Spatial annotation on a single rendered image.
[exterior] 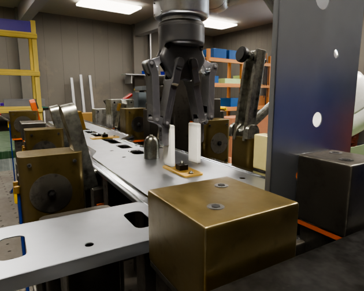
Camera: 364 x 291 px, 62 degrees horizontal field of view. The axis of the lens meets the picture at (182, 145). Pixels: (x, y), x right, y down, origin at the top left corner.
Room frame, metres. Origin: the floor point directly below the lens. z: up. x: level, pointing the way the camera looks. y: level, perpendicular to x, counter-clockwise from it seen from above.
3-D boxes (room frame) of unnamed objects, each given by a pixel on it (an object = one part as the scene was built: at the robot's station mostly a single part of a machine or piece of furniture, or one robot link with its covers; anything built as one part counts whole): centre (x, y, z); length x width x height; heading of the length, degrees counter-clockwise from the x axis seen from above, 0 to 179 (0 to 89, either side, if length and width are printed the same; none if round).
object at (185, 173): (0.51, 0.00, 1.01); 0.08 x 0.04 x 0.01; 30
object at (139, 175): (0.93, 0.25, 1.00); 1.38 x 0.22 x 0.02; 31
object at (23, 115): (1.32, 0.71, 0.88); 0.14 x 0.09 x 0.36; 121
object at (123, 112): (1.14, 0.17, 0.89); 0.12 x 0.08 x 0.38; 121
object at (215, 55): (7.78, -1.34, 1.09); 2.37 x 0.64 x 2.19; 125
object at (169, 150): (0.50, 0.02, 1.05); 0.03 x 0.01 x 0.07; 31
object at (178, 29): (0.52, 0.00, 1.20); 0.08 x 0.07 x 0.09; 121
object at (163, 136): (0.49, 0.04, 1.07); 0.03 x 0.01 x 0.05; 121
